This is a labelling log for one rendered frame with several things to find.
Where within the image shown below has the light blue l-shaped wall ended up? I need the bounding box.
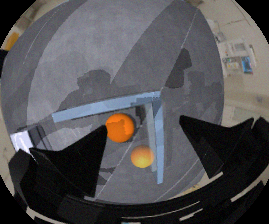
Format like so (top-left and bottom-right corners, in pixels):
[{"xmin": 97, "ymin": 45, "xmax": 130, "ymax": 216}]
[{"xmin": 52, "ymin": 91, "xmax": 165, "ymax": 184}]

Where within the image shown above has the low clear l-shaped wall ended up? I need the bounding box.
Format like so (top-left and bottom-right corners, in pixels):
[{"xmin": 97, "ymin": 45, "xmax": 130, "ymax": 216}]
[{"xmin": 59, "ymin": 95, "xmax": 158, "ymax": 181}]

